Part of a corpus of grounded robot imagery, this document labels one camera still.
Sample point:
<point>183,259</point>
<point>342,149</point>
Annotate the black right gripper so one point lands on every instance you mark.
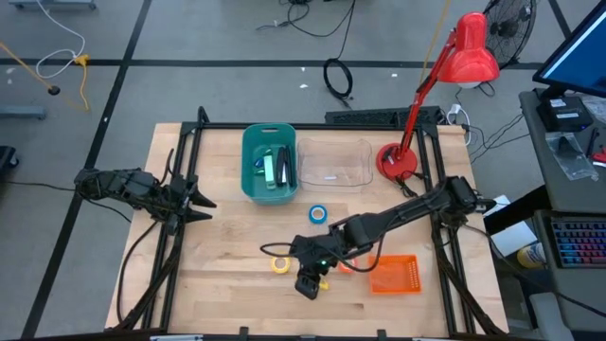
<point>310,251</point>

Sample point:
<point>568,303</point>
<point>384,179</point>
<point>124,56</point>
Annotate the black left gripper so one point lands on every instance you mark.
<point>182,201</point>

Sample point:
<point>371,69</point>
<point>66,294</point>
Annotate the blue tape roll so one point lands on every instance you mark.
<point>310,214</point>

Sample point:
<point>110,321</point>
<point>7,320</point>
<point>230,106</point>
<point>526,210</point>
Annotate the yellow tape roll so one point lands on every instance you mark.
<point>274,268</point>

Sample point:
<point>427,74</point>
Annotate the orange tape roll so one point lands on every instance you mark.
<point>349,270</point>

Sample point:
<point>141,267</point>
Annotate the green mini stapler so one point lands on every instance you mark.
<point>268,152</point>
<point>259,172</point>

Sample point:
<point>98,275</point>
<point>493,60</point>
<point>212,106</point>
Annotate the blue mini stapler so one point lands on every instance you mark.
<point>258,164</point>

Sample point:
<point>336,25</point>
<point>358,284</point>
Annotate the mint green stapler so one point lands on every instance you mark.
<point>269,173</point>

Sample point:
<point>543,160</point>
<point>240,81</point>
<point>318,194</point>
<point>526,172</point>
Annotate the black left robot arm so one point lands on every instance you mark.
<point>123,187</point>

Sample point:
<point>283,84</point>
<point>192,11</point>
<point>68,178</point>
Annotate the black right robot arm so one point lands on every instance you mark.
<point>407,206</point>

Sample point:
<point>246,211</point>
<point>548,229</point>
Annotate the teal plastic bin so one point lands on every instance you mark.
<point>255,189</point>

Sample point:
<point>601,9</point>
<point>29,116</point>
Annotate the orange mesh basket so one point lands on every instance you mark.
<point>393,274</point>

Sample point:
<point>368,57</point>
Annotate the clear plastic tray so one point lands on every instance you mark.
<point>331,161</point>

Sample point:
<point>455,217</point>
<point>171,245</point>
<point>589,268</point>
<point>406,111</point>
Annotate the black power strip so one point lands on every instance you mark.
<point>369,116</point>

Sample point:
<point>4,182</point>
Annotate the black caster base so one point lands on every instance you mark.
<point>7,158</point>

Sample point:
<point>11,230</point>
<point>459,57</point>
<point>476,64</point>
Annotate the white power adapter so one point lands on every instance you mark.
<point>454,110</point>

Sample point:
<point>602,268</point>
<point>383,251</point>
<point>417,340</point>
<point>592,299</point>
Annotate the grey metal floor base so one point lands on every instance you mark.
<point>52,4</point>
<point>21,113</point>

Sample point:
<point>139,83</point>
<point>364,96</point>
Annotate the white paper sheet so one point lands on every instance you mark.
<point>513,239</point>

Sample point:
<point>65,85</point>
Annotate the yellow wipes container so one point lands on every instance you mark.
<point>529,256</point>

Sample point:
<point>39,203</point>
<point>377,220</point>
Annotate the grey side desk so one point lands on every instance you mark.
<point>532,151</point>

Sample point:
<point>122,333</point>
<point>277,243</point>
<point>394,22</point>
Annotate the red desk lamp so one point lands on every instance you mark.
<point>468,52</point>

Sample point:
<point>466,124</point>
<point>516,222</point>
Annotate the backlit black keyboard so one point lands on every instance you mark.
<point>580,244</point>

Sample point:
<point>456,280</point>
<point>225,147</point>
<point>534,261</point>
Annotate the clear plastic bag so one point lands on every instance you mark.
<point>568,156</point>

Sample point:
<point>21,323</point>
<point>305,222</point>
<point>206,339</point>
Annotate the black mini computer box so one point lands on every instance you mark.
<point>563,113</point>

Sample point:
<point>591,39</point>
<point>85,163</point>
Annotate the black floor fan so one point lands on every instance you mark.
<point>509,28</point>

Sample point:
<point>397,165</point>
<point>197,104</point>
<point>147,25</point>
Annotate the black computer monitor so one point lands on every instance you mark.
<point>582,57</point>

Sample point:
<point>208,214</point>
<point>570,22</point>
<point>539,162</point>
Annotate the black aluminium table frame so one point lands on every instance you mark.
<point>312,126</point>

